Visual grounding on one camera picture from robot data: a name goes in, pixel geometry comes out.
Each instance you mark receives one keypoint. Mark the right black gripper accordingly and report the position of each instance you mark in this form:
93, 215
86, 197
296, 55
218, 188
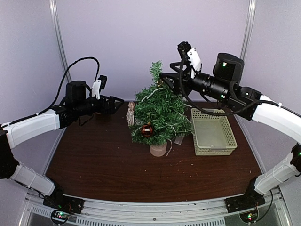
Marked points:
185, 77

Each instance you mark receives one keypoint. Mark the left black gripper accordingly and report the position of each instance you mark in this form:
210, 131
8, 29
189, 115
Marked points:
111, 100

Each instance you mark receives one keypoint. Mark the white round ornament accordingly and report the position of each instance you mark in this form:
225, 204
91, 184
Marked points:
130, 114

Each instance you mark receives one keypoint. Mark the small green christmas tree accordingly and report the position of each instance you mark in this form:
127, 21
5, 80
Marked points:
166, 112

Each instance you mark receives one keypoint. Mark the red bauble ornament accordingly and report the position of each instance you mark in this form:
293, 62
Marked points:
147, 130

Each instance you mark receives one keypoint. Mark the clear battery box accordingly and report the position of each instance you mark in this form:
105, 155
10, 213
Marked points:
179, 139

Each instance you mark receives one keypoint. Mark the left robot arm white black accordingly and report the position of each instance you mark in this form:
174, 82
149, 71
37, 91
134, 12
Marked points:
80, 100

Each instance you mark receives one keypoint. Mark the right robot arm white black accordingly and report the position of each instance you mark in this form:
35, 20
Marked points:
245, 102

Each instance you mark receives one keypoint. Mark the beige plastic basket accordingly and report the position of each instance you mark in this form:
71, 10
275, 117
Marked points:
212, 135

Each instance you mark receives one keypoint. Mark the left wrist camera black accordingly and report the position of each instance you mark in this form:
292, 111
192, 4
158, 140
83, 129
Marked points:
98, 85

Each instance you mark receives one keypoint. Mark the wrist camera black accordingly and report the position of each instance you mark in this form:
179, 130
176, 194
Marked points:
192, 60
98, 85

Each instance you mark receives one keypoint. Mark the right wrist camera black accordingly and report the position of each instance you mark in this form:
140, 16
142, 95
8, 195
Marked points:
192, 60

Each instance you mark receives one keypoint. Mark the right aluminium frame post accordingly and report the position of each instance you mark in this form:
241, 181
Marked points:
248, 28

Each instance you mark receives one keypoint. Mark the aluminium frame post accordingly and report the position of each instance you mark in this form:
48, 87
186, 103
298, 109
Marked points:
55, 19
248, 28

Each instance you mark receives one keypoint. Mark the left aluminium frame post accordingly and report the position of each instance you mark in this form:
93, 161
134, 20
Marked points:
55, 19

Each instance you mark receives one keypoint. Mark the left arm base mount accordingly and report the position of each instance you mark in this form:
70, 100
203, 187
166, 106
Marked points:
60, 201

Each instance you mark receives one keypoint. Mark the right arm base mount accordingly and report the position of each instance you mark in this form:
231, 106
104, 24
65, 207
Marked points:
250, 199

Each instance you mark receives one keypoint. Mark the front aluminium rail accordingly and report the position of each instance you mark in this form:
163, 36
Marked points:
194, 205

